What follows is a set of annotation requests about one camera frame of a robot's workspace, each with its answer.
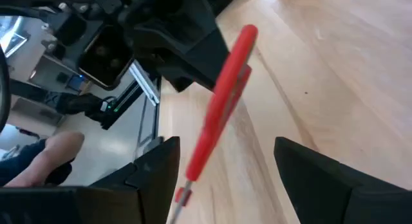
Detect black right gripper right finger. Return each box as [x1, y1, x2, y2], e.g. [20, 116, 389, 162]
[273, 136, 412, 224]

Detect red handled scissors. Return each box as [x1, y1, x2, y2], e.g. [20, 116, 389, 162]
[169, 23, 259, 224]

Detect silver metal hinge bracket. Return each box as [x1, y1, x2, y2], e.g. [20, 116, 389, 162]
[127, 59, 161, 106]

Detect person's forearm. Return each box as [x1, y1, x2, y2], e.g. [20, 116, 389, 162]
[0, 138, 74, 187]

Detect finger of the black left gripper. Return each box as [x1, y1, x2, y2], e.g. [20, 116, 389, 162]
[154, 26, 230, 92]

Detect person's hand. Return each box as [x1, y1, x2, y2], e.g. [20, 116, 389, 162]
[3, 130, 86, 188]

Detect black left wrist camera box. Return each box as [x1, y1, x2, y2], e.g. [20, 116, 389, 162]
[78, 23, 135, 91]

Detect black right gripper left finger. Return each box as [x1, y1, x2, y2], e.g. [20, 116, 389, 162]
[0, 136, 181, 224]

